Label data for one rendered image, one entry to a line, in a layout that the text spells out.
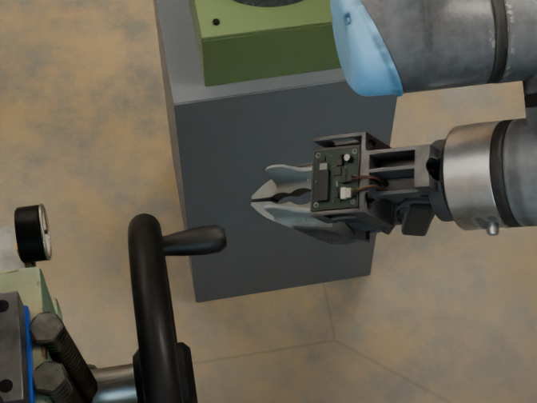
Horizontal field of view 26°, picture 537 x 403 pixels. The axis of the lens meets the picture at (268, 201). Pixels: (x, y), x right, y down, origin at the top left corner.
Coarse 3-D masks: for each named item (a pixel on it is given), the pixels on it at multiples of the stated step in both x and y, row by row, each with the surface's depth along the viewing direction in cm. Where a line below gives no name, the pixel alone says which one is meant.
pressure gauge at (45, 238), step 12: (24, 216) 123; (36, 216) 123; (24, 228) 123; (36, 228) 123; (48, 228) 129; (24, 240) 123; (36, 240) 123; (48, 240) 128; (24, 252) 123; (36, 252) 124; (48, 252) 127
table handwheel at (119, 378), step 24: (144, 216) 98; (144, 240) 93; (144, 264) 91; (144, 288) 89; (168, 288) 111; (144, 312) 88; (168, 312) 89; (144, 336) 87; (168, 336) 87; (144, 360) 87; (168, 360) 87; (120, 384) 98; (144, 384) 87; (168, 384) 86; (192, 384) 98
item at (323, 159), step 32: (320, 160) 101; (352, 160) 100; (384, 160) 100; (416, 160) 96; (320, 192) 100; (352, 192) 99; (384, 192) 99; (416, 192) 97; (352, 224) 105; (384, 224) 102
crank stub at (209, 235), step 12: (204, 228) 99; (216, 228) 99; (168, 240) 99; (180, 240) 99; (192, 240) 99; (204, 240) 99; (216, 240) 99; (168, 252) 99; (180, 252) 99; (192, 252) 99; (204, 252) 99; (216, 252) 100
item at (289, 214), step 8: (264, 200) 111; (256, 208) 111; (264, 208) 106; (272, 208) 105; (280, 208) 105; (288, 208) 105; (296, 208) 105; (304, 208) 105; (264, 216) 110; (272, 216) 110; (280, 216) 108; (288, 216) 108; (296, 216) 107; (304, 216) 107; (288, 224) 108; (296, 224) 108; (304, 224) 108; (312, 224) 107; (320, 224) 107; (328, 224) 106
